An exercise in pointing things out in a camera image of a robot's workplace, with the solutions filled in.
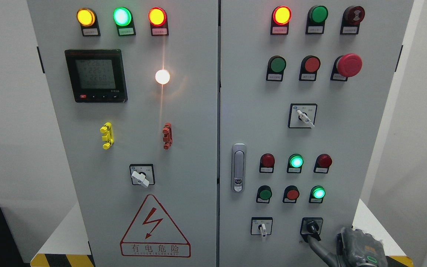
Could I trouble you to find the black rotary knob switch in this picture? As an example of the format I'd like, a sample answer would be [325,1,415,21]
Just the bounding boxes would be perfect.
[300,217,323,243]

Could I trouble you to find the grey electrical control cabinet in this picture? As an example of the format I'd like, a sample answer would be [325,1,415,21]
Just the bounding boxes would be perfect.
[27,0,414,267]

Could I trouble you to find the red terminal connector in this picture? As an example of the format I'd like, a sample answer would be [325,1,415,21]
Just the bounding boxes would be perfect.
[162,123,173,150]

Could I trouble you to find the dark red indicator left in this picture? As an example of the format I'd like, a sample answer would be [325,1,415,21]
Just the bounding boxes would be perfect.
[259,153,275,174]

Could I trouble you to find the dark red indicator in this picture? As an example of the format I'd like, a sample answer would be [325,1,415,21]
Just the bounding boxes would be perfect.
[259,153,275,174]
[314,154,332,174]

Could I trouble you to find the white lit indicator light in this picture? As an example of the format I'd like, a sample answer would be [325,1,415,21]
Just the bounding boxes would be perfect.
[155,69,171,85]

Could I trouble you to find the green push button lower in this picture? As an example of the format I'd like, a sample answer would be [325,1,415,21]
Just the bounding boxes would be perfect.
[256,185,272,204]

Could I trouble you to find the green push button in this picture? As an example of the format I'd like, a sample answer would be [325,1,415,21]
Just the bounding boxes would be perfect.
[266,55,286,82]
[256,185,272,204]

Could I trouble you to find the green lit indicator middle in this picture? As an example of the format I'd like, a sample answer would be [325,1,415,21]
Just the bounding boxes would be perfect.
[287,154,304,174]

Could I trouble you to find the green push button upper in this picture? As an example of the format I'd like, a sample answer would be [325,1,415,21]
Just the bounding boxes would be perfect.
[266,55,286,82]

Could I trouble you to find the red push button lower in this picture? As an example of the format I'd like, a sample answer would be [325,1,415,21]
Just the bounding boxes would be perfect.
[282,185,300,203]

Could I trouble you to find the red push button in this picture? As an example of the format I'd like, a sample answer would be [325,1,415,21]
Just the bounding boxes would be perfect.
[282,185,300,203]
[299,55,321,81]

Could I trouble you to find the yellow terminal connector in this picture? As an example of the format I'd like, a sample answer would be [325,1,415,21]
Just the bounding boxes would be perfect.
[100,122,114,150]

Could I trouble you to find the dark red indicator right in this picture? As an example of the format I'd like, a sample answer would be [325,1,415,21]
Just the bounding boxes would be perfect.
[314,154,332,174]

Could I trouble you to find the red electrical hazard warning sticker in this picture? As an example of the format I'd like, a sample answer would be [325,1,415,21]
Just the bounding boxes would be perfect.
[120,194,191,257]

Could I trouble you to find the red push button upper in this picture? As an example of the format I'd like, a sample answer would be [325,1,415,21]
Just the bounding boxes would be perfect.
[299,55,321,81]

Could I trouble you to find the green lit button lower right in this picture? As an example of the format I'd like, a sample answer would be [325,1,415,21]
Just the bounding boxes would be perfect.
[309,185,326,204]

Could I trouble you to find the black digital power meter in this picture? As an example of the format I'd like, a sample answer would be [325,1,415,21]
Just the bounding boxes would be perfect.
[64,49,128,103]

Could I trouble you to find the red indicator light left door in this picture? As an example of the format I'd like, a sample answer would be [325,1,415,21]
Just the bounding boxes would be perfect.
[148,7,169,36]

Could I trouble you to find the red lit indicator right door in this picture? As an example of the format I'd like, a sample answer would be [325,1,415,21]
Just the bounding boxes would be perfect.
[271,6,292,35]

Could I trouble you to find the green indicator light top left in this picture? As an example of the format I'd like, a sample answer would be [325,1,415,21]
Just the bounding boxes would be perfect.
[113,7,136,36]

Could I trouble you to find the red emergency stop mushroom button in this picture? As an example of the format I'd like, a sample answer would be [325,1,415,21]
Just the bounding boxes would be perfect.
[330,53,363,82]

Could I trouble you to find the green unlit indicator top right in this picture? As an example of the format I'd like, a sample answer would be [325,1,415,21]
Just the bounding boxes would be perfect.
[305,5,329,35]

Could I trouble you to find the yellow indicator light top left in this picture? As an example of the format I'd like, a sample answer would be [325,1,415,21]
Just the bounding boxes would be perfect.
[76,7,100,37]

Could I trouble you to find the dark red buzzer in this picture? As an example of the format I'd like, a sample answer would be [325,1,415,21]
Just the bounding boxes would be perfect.
[340,6,365,35]

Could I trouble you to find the white platform with hazard stripes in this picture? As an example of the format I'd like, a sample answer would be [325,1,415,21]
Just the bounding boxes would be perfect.
[30,200,413,267]

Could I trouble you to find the silver door lock handle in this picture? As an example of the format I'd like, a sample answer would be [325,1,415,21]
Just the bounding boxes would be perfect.
[231,143,246,192]

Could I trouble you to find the white selector switch left door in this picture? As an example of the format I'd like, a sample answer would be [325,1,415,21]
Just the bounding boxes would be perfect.
[129,164,156,188]

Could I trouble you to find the white selector switch upper right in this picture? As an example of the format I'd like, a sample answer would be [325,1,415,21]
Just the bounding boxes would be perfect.
[288,103,318,129]

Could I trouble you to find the white selector switch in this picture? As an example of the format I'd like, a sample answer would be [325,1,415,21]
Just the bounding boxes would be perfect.
[251,217,273,242]
[288,103,318,129]

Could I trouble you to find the white selector switch bottom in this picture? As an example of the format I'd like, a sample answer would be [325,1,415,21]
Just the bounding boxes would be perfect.
[251,217,273,242]

